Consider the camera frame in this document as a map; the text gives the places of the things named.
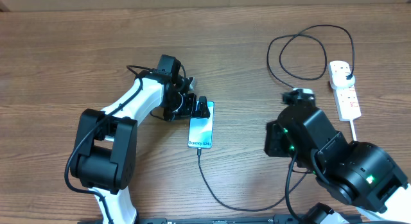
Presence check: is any blue Galaxy smartphone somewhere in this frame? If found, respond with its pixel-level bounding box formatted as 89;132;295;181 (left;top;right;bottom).
188;101;214;149

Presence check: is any black USB charging cable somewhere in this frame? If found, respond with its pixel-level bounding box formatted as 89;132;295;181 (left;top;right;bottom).
196;24;356;212

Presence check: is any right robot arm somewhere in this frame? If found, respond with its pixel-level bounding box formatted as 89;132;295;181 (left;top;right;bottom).
264;89;410;223

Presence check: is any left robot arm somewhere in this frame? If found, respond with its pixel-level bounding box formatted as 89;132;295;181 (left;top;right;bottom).
64;55;214;223

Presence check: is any white charger adapter plug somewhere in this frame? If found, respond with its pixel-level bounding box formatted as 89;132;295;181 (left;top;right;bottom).
329;73;356;90

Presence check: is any white power strip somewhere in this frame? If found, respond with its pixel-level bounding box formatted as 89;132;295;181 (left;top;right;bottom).
328;60;362;122

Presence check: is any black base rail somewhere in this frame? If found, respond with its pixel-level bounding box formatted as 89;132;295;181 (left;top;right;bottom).
76;214;363;224

